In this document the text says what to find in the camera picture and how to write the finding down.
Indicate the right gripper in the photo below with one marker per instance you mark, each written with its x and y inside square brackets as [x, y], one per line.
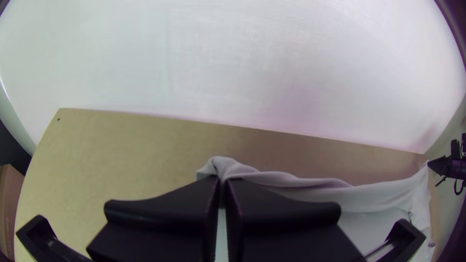
[459, 160]

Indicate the brown cardboard box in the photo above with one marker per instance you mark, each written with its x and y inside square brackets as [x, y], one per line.
[7, 211]

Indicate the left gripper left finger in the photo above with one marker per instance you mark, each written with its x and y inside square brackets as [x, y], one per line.
[171, 218]

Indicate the grey t-shirt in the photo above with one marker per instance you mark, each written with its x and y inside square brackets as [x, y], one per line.
[327, 193]

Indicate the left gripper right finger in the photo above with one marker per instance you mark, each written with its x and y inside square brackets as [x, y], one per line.
[280, 225]

